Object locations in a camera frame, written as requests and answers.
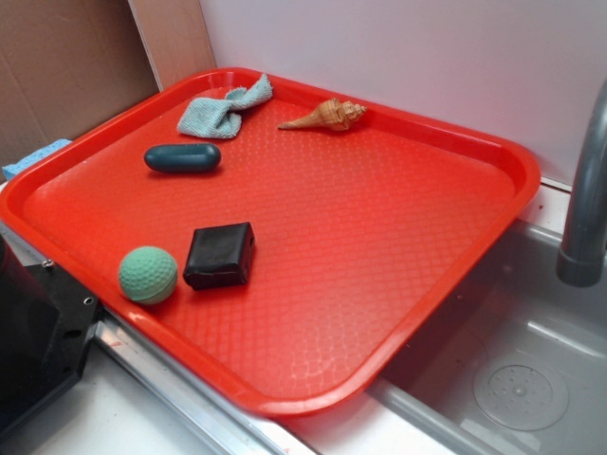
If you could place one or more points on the tan spiral seashell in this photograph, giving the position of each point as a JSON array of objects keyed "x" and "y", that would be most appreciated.
[{"x": 334, "y": 115}]

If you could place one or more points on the black square block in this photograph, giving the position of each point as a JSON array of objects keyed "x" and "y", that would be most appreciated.
[{"x": 220, "y": 256}]

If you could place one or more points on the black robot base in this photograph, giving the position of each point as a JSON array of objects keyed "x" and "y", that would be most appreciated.
[{"x": 48, "y": 319}]

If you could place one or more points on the grey sink basin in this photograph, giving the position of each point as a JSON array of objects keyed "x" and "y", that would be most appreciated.
[{"x": 512, "y": 362}]

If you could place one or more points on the brown cardboard panel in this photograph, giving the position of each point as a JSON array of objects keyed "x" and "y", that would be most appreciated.
[{"x": 66, "y": 68}]

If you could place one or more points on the grey faucet spout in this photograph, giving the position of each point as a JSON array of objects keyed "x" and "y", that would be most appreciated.
[{"x": 581, "y": 254}]

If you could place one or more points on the red plastic tray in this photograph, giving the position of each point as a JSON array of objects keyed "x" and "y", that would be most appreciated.
[{"x": 359, "y": 235}]

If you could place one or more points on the blue sponge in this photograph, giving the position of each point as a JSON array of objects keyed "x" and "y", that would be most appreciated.
[{"x": 11, "y": 170}]

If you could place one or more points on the dark teal oval capsule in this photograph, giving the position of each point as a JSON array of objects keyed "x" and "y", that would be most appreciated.
[{"x": 183, "y": 158}]

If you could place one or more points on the light blue cloth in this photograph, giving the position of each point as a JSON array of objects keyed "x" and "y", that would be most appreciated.
[{"x": 222, "y": 118}]

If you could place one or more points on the green dimpled ball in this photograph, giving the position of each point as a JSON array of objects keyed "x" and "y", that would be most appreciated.
[{"x": 148, "y": 275}]

